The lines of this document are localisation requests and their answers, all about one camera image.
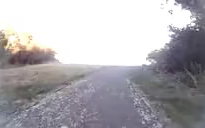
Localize grey asphalt path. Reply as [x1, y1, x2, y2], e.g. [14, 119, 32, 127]
[4, 65, 164, 128]

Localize sunlit row of trees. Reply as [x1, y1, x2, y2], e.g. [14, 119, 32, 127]
[0, 19, 59, 67]

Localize grass field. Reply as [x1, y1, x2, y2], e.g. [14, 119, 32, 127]
[0, 62, 103, 118]

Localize dark wood of trees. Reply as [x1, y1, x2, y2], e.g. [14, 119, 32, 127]
[144, 0, 205, 88]

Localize grass verge with leaves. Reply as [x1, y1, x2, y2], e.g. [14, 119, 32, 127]
[128, 66, 205, 128]

